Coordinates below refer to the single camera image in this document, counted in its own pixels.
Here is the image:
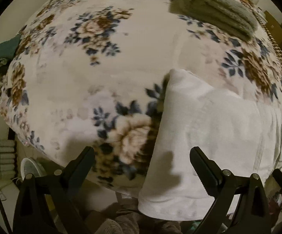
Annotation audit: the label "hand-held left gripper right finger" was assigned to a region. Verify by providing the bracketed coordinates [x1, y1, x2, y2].
[190, 146, 271, 234]

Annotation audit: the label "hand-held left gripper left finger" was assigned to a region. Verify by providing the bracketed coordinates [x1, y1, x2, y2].
[13, 146, 96, 234]

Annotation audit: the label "white towel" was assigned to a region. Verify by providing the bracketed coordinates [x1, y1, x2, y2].
[138, 68, 282, 221]

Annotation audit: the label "white round fan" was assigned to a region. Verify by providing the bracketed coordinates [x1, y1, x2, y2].
[20, 157, 48, 184]

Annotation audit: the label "person's beige trousers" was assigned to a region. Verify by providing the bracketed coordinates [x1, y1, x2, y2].
[82, 192, 205, 234]

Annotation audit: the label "floral fleece blanket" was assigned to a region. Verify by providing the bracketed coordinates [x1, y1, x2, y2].
[0, 0, 282, 189]

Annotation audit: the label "brown checkered sheet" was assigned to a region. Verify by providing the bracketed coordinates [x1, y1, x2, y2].
[253, 5, 282, 152]

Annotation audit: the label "dark green folded cloth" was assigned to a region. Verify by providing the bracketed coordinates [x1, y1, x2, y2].
[0, 34, 22, 64]

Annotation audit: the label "grey folded fleece cloth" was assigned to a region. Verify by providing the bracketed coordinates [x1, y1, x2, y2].
[170, 0, 259, 41]

